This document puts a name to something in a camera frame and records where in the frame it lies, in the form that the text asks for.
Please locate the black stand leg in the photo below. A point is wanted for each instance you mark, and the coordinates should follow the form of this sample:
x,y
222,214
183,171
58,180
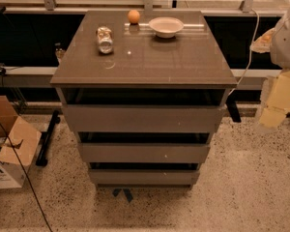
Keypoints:
x,y
233,110
46,136

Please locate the black stand leg left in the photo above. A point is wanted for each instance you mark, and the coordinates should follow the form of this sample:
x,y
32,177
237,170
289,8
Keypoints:
x,y
46,136

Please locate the orange fruit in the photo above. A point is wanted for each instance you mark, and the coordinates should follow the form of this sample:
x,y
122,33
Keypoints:
x,y
133,16

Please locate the crushed silver can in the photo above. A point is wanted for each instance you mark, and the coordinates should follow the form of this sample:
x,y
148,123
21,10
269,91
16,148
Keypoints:
x,y
104,40

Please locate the grey drawer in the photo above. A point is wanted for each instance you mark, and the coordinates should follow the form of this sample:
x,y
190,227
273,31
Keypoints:
x,y
81,118
143,153
143,178

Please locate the grey drawer cabinet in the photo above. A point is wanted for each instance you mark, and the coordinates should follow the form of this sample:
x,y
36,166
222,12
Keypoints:
x,y
144,70

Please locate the black stand leg right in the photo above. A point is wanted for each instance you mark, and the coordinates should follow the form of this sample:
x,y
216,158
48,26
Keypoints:
x,y
233,110

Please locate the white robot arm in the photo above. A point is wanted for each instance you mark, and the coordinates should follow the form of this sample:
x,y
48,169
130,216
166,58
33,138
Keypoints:
x,y
280,47

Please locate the white bowl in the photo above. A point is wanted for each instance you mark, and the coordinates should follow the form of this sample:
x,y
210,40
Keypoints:
x,y
166,27

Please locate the open cardboard box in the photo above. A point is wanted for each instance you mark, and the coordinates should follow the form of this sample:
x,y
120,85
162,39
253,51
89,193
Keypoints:
x,y
18,144

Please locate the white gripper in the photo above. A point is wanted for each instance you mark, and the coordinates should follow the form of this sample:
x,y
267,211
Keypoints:
x,y
286,45

